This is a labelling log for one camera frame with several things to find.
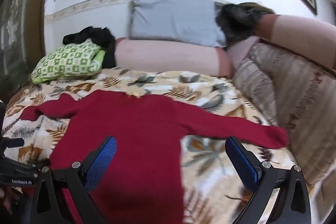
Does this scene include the black cloth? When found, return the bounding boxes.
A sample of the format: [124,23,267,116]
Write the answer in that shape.
[62,26,117,69]

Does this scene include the green patterned pillow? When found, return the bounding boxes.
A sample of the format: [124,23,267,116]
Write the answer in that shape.
[31,38,105,84]

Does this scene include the red knit sweater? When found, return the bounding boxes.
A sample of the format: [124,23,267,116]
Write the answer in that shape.
[22,90,289,224]

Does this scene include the long pink bolster pillow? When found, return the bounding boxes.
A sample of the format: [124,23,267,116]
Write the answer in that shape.
[114,37,233,77]

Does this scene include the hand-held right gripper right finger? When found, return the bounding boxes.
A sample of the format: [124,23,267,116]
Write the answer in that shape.
[225,136,312,224]

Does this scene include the large pink cushion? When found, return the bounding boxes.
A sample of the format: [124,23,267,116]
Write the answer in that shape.
[253,14,336,69]

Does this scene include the leaf-printed beige blanket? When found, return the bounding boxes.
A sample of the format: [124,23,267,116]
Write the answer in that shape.
[1,67,315,224]

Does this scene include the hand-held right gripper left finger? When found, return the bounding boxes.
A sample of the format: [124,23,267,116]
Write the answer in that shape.
[29,135,118,224]

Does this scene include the dark wooden door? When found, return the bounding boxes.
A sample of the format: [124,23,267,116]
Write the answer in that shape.
[0,0,61,101]

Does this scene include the grey pillow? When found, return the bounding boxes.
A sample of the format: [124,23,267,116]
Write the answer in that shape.
[129,0,227,47]

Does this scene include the dark furry cloth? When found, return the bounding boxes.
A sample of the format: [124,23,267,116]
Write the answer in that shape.
[215,3,276,47]

